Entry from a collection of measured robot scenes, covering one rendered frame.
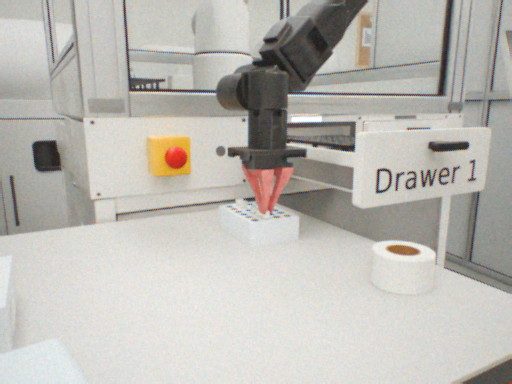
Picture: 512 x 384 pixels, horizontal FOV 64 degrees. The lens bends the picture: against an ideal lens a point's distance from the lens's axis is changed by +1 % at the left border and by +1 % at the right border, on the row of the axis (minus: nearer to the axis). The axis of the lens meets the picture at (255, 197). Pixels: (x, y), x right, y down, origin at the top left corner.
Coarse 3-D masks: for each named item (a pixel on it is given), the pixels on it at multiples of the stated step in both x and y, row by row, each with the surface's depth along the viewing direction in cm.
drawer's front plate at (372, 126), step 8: (408, 120) 105; (416, 120) 107; (424, 120) 108; (432, 120) 110; (440, 120) 111; (368, 128) 99; (376, 128) 100; (384, 128) 102; (392, 128) 103; (400, 128) 104; (432, 128) 110; (440, 128) 112
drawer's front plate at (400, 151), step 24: (360, 144) 57; (384, 144) 59; (408, 144) 61; (480, 144) 70; (360, 168) 58; (408, 168) 62; (432, 168) 65; (480, 168) 71; (360, 192) 59; (384, 192) 61; (408, 192) 63; (432, 192) 66; (456, 192) 69
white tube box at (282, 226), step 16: (224, 208) 68; (240, 208) 68; (224, 224) 68; (240, 224) 62; (256, 224) 60; (272, 224) 61; (288, 224) 62; (240, 240) 63; (256, 240) 60; (272, 240) 61; (288, 240) 63
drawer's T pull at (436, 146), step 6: (432, 144) 60; (438, 144) 59; (444, 144) 60; (450, 144) 60; (456, 144) 61; (462, 144) 62; (468, 144) 62; (432, 150) 60; (438, 150) 59; (444, 150) 60; (450, 150) 61; (456, 150) 61
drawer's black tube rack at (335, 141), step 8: (296, 136) 89; (304, 136) 89; (312, 136) 89; (320, 136) 89; (328, 136) 89; (336, 136) 89; (344, 136) 89; (352, 136) 90; (312, 144) 77; (320, 144) 75; (328, 144) 73; (336, 144) 71; (352, 152) 85
